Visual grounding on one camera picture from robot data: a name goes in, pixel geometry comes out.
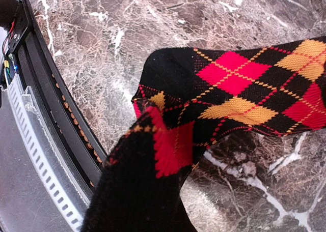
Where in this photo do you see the black front table rail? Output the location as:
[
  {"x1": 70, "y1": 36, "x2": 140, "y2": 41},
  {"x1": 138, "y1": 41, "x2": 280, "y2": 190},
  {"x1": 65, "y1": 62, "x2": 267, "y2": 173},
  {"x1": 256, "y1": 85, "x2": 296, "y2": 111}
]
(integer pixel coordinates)
[{"x1": 9, "y1": 0, "x2": 106, "y2": 198}]

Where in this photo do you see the red yellow argyle sock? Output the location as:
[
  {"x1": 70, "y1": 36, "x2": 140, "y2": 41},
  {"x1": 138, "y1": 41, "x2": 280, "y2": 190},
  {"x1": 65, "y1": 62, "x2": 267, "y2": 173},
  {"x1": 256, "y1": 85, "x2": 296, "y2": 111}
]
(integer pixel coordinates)
[{"x1": 81, "y1": 37, "x2": 325, "y2": 231}]

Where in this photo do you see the white slotted cable duct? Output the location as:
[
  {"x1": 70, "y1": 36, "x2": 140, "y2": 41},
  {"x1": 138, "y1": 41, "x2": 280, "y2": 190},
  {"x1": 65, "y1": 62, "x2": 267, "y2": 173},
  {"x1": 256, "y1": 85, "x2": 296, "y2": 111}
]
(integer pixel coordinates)
[{"x1": 5, "y1": 74, "x2": 90, "y2": 231}]

